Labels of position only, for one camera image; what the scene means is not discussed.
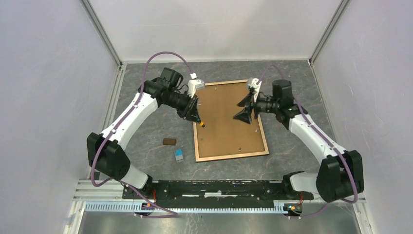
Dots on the left aluminium floor rail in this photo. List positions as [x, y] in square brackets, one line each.
[114, 96]

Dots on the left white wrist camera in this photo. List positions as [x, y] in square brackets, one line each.
[194, 85]

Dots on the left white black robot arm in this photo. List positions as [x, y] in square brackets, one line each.
[106, 149]

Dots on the right aluminium corner post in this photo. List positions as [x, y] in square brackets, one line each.
[329, 29]

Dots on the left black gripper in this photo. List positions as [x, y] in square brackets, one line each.
[191, 109]

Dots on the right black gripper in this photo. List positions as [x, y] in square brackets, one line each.
[245, 115]

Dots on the aluminium corner post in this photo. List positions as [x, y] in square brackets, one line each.
[87, 5]
[329, 29]

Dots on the left aluminium corner post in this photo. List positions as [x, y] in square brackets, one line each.
[87, 5]

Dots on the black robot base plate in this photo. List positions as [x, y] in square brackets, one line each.
[222, 193]

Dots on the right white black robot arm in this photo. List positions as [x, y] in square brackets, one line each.
[340, 173]

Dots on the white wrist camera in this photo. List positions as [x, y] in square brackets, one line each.
[194, 85]
[254, 85]

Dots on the blue grey eraser block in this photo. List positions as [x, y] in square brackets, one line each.
[179, 155]

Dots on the small brown wooden block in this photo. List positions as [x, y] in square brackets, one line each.
[169, 141]

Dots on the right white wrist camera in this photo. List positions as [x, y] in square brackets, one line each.
[254, 85]

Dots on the aluminium front rail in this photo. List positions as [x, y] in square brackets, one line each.
[114, 191]

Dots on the black picture frame with photo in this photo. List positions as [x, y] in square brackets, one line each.
[223, 137]

